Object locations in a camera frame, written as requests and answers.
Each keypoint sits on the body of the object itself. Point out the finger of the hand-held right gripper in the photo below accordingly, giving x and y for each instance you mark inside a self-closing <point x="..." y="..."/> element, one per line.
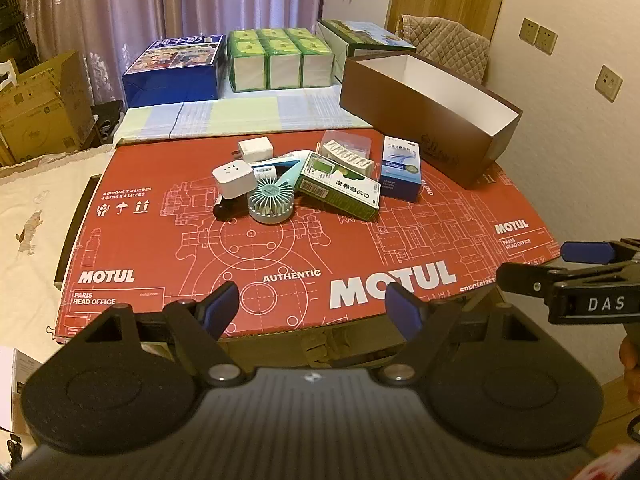
<point x="525" y="280"/>
<point x="585" y="251"/>

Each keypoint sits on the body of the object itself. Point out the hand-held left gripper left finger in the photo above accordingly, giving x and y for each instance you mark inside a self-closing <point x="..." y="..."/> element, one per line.
<point x="222" y="305"/>

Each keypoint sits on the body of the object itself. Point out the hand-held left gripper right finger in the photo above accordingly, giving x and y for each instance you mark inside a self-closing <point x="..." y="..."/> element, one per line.
<point x="402" y="310"/>

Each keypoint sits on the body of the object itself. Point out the teal handheld mini fan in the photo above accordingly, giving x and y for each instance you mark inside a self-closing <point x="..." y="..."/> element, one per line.
<point x="270" y="200"/>

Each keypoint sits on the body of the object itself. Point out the white smart plug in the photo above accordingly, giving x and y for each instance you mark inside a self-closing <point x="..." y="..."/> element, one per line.
<point x="231" y="179"/>

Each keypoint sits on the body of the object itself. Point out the green medicine box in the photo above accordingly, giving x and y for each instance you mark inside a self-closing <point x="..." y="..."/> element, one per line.
<point x="340" y="190"/>

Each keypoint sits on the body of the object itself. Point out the small white bottle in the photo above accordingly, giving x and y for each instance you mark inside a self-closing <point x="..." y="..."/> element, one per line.
<point x="264" y="173"/>

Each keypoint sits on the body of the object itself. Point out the blue white medicine box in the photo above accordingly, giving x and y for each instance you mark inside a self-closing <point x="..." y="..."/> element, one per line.
<point x="400" y="167"/>

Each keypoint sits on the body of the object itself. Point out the large white cream tube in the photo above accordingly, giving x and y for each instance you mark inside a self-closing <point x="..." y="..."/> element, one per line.
<point x="280" y="159"/>

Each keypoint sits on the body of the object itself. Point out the white square charger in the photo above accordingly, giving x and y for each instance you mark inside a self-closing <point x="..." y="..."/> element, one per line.
<point x="248" y="150"/>

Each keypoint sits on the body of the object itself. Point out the white tray of paper clips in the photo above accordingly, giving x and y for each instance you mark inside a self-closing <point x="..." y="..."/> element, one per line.
<point x="347" y="160"/>

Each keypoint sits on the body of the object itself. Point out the clear plastic box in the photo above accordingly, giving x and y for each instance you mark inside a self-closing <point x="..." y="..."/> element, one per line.
<point x="350" y="137"/>

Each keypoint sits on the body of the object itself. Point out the brown cardboard box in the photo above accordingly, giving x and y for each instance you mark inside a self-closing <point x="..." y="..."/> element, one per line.
<point x="425" y="105"/>

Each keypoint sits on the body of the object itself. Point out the person's right hand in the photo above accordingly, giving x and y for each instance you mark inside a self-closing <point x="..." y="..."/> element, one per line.
<point x="630" y="360"/>

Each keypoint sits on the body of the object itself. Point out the small black round object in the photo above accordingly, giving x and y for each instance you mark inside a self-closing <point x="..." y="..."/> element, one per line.
<point x="223" y="210"/>

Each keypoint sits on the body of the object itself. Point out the red white packet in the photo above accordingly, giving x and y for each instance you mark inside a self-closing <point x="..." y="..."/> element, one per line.
<point x="607" y="465"/>

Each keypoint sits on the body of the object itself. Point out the black flat bar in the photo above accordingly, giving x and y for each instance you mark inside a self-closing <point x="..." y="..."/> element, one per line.
<point x="75" y="230"/>

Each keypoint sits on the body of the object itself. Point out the plaid folded cloth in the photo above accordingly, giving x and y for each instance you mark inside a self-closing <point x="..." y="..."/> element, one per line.
<point x="225" y="115"/>

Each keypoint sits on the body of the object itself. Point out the cream embroidered bedsheet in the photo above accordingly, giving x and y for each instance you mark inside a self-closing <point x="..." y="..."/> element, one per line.
<point x="35" y="200"/>

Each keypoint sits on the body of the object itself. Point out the white paper box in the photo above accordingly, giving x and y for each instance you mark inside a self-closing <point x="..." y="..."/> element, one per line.
<point x="12" y="375"/>

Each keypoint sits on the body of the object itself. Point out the blue printed box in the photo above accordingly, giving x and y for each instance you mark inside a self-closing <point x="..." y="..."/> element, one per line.
<point x="170" y="75"/>

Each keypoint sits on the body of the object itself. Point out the beige quilted cushion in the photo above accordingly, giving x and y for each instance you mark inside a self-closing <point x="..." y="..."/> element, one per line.
<point x="450" y="45"/>

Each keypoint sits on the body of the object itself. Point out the bundle of green tissue packets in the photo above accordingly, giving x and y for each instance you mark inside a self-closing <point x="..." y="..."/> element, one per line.
<point x="280" y="55"/>

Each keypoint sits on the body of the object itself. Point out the brown cardboard carton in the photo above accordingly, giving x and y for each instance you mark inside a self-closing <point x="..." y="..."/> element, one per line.
<point x="40" y="105"/>

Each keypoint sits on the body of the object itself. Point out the green landscape printed box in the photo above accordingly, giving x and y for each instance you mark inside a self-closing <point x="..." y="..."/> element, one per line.
<point x="360" y="37"/>

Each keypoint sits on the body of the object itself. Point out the black folded rack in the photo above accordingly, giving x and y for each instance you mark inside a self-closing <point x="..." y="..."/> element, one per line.
<point x="12" y="15"/>

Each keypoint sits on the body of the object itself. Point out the beige wall socket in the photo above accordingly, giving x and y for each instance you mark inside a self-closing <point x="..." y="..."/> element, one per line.
<point x="547" y="39"/>
<point x="610" y="82"/>
<point x="529" y="30"/>

